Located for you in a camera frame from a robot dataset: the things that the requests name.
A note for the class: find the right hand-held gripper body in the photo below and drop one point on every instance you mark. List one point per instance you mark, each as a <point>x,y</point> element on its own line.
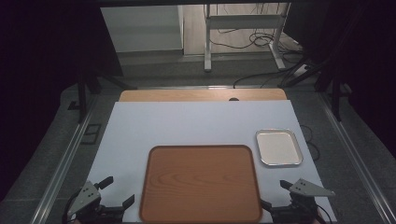
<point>300,199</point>

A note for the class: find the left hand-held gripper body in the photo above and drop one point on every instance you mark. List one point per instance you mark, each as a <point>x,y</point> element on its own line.
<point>88,199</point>

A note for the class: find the person's right hand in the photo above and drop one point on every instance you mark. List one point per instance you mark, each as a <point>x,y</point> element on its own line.
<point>320,221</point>

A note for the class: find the small metal tray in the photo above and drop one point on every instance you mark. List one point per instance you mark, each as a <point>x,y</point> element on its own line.
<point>278,147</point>

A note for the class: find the black floor socket plate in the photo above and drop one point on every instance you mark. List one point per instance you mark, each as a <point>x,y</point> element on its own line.
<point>91,133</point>

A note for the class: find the brown wooden tray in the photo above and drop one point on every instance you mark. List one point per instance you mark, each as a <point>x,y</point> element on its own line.
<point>199,183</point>

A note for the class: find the black metal stand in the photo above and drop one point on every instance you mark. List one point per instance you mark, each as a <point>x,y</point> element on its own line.
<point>334,90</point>
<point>82,93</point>

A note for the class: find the white table board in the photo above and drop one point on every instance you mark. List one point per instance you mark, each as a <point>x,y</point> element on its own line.
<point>199,121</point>

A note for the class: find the wooden table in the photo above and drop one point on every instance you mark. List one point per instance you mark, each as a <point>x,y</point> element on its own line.
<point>174,95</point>

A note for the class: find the aluminium floor rail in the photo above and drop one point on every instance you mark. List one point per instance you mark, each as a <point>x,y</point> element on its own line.
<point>62,168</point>
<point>355,155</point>

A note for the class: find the white wall panel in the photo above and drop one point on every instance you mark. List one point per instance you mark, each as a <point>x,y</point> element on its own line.
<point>143,28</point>

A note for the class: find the white desk frame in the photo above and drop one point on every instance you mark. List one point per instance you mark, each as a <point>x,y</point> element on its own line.
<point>208,34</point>

